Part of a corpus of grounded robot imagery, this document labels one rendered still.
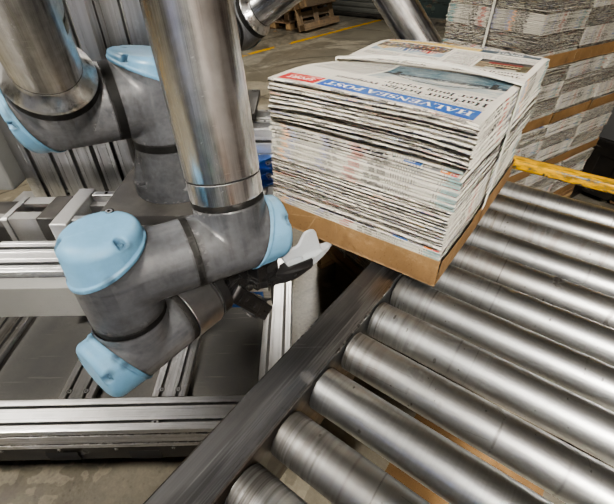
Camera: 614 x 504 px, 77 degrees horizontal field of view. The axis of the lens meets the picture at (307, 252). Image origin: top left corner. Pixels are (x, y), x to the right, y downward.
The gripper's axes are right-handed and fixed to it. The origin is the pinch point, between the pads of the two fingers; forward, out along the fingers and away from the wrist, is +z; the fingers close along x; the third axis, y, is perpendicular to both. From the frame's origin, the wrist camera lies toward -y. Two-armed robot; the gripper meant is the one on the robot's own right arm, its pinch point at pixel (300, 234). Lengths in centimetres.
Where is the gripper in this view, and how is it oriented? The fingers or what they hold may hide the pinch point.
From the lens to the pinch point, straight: 63.8
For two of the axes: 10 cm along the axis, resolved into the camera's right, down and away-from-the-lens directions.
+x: -8.0, -3.5, 4.9
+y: -0.2, -7.9, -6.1
